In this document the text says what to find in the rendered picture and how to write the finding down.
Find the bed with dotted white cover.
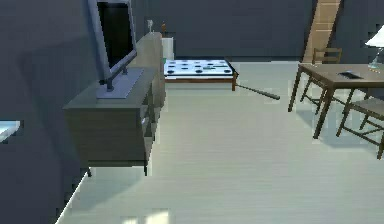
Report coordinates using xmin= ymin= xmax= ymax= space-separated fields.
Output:
xmin=163 ymin=59 xmax=240 ymax=92

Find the white bedside cabinet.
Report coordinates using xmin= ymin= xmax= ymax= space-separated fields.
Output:
xmin=161 ymin=36 xmax=175 ymax=61

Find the tall grey-brown dresser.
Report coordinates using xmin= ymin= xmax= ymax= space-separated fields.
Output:
xmin=129 ymin=31 xmax=167 ymax=108

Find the dark baseball bat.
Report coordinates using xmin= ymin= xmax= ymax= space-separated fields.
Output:
xmin=237 ymin=83 xmax=281 ymax=101

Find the grey-brown television stand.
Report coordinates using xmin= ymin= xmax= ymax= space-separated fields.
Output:
xmin=62 ymin=66 xmax=158 ymax=178

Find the grey flat television set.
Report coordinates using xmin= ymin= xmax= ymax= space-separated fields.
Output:
xmin=87 ymin=0 xmax=146 ymax=100

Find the brown wooden chair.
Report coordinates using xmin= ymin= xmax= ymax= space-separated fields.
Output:
xmin=299 ymin=47 xmax=344 ymax=116
xmin=335 ymin=89 xmax=384 ymax=161

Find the brown wooden table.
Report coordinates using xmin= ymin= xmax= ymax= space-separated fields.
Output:
xmin=287 ymin=62 xmax=384 ymax=140

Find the light wooden room door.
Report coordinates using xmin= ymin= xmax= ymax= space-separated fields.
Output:
xmin=301 ymin=0 xmax=343 ymax=64

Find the pale blue window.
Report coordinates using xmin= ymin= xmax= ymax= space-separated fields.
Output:
xmin=0 ymin=120 xmax=21 ymax=144

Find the white table lamp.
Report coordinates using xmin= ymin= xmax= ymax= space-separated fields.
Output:
xmin=364 ymin=24 xmax=384 ymax=70

